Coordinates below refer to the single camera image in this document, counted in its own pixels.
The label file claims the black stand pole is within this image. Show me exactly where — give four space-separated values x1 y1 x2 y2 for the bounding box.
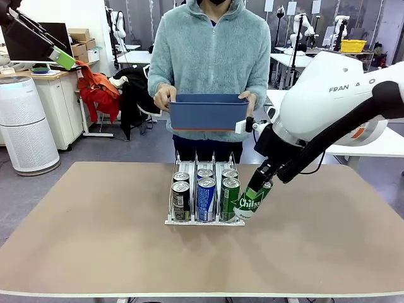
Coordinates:
285 14 306 89

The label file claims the person's left hand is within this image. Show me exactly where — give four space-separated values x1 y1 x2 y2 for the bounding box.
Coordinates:
239 90 258 118

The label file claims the black jacket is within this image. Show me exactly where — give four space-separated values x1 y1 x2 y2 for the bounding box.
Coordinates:
113 64 163 142

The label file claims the person's left forearm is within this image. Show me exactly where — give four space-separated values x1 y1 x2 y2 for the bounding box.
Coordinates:
251 59 271 110

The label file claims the wooden shelf table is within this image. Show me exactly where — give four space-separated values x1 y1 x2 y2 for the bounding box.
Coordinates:
361 51 375 72

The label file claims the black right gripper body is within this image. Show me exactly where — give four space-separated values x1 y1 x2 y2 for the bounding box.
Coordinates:
254 124 293 167

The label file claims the white cylindrical air purifier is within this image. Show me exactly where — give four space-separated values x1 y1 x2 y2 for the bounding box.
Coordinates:
0 75 61 177

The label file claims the orange jacket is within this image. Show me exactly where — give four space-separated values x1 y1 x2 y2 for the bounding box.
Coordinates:
76 60 122 124

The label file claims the white metal desk leg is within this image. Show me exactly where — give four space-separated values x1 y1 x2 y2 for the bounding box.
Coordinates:
76 94 115 138

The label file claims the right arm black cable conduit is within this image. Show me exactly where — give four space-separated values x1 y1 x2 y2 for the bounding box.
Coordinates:
277 80 404 184

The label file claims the white background table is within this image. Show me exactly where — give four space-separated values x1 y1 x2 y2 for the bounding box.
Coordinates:
270 52 316 91
116 50 154 69

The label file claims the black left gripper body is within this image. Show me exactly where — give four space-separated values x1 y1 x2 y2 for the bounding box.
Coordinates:
1 18 53 61

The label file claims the black computer monitor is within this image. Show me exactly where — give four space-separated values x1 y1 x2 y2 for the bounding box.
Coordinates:
9 21 76 66

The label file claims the white can rack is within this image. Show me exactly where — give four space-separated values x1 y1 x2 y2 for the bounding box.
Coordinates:
164 150 246 227

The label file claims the person in teal fleece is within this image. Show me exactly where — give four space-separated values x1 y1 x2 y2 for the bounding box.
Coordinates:
147 0 271 165

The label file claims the person's right hand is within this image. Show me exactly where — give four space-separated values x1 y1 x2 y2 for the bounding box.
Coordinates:
153 85 177 111

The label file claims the yellow plastic crate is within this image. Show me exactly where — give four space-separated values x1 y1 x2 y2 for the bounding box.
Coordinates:
340 39 368 53

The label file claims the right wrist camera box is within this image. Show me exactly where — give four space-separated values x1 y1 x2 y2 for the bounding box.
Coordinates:
235 116 257 134

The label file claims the person's right forearm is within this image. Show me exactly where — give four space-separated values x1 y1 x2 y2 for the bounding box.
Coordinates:
147 59 174 95

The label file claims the blue bin with orange trim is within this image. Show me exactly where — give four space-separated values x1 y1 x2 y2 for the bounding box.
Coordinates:
168 93 250 133

